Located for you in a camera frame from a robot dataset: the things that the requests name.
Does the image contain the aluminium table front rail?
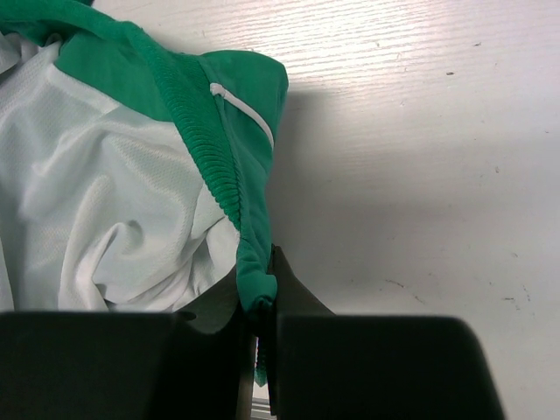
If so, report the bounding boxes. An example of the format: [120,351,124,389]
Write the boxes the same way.
[250,383,276,420]

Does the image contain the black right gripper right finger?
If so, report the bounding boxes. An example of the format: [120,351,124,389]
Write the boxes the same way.
[266,247,505,419]

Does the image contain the green jacket with white lining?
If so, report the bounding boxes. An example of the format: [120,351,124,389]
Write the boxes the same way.
[0,0,290,389]

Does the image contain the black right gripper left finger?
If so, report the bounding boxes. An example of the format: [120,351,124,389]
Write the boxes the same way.
[1,273,256,419]

